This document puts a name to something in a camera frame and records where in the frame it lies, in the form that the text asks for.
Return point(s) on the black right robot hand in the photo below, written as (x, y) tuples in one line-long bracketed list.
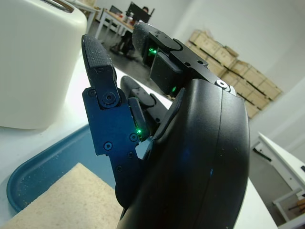
[(190, 155)]

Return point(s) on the slice of white bread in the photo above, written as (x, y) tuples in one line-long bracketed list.
[(71, 198)]

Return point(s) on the white two-slot toaster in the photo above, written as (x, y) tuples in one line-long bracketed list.
[(35, 71)]

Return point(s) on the blue plastic tray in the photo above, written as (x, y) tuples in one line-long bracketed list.
[(57, 157)]

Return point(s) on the person with dark hair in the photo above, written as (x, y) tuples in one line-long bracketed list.
[(144, 10)]

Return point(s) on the white table with frame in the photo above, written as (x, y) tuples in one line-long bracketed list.
[(281, 152)]

